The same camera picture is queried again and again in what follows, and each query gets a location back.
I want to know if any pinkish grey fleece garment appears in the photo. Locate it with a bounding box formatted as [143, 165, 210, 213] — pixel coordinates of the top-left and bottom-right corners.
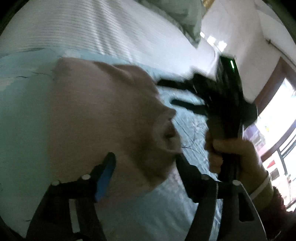
[49, 57, 182, 204]

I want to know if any person's right hand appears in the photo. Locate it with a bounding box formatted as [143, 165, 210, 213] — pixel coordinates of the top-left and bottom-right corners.
[204, 131, 268, 194]

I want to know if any teal floral bed sheet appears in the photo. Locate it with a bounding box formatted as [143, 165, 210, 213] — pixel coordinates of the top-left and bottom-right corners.
[1, 47, 197, 240]

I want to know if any green pillow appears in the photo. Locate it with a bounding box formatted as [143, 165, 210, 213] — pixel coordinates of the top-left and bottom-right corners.
[138, 0, 206, 48]

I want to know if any white and red sleeve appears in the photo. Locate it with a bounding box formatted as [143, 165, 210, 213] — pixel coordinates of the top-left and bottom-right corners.
[250, 174, 295, 240]

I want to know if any white striped duvet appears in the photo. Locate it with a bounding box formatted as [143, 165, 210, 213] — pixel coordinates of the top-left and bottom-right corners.
[1, 1, 218, 75]

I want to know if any brown window frame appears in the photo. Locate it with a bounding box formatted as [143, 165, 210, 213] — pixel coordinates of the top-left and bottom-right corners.
[254, 58, 295, 160]

